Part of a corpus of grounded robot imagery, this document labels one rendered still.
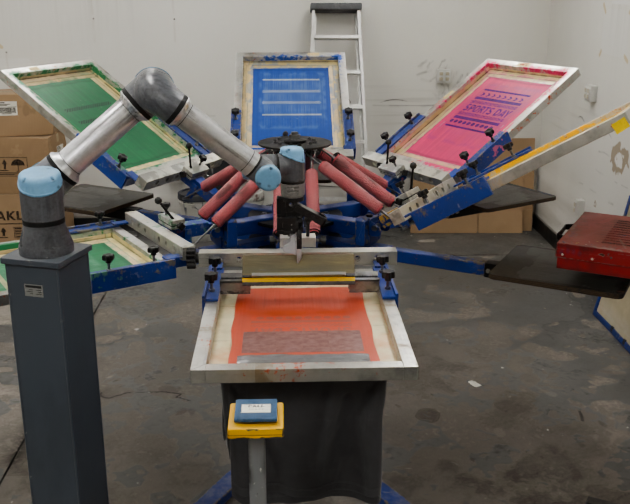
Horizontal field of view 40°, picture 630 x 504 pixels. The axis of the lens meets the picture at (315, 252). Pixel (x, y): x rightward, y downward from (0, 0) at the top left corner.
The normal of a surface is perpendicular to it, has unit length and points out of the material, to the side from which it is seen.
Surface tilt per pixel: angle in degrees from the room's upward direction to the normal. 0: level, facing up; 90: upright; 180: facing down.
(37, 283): 90
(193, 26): 90
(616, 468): 0
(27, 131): 92
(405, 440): 0
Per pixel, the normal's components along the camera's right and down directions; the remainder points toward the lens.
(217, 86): 0.04, 0.30
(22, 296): -0.25, 0.29
